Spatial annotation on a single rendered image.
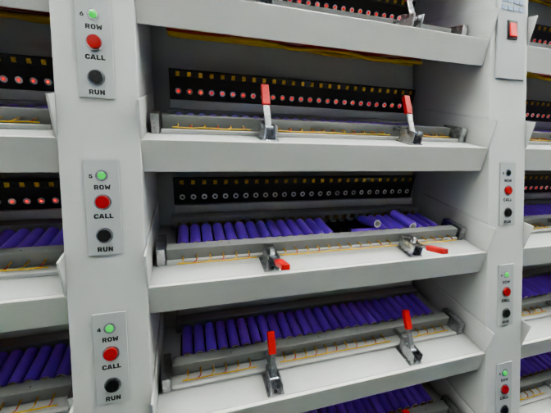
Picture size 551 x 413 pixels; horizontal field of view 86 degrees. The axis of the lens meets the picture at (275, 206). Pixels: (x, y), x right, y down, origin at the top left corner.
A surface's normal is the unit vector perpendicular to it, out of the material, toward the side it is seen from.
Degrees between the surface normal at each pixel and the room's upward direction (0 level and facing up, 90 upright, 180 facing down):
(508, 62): 90
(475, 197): 90
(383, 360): 20
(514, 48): 90
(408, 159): 110
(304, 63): 90
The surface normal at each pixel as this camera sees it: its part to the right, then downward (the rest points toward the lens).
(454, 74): -0.96, 0.04
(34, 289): 0.07, -0.92
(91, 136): 0.28, 0.04
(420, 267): 0.27, 0.39
